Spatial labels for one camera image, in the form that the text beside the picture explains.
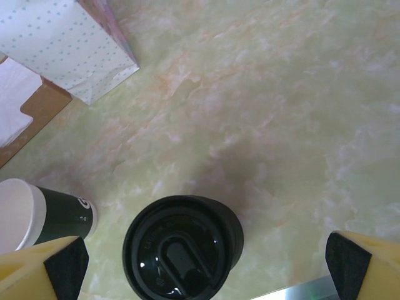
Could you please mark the black lid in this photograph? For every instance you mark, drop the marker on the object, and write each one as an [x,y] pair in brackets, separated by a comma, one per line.
[181,250]

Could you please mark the white patterned paper gift bag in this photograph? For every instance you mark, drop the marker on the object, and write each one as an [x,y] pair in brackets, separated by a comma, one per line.
[62,47]

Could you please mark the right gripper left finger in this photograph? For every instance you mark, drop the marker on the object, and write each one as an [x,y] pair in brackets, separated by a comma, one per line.
[28,275]

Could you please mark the aluminium front frame rail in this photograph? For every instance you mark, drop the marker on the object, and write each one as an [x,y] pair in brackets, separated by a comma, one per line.
[306,290]

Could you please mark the brown cardboard tray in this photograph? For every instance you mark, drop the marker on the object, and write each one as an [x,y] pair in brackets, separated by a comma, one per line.
[47,100]

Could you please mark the stack of dark paper cups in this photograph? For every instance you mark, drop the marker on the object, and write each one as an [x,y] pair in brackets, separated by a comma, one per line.
[62,212]

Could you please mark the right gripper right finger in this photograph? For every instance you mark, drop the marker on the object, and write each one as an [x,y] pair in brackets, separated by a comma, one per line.
[375,272]

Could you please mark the white paper napkin stack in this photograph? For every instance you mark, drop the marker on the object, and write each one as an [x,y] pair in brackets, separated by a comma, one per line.
[12,103]

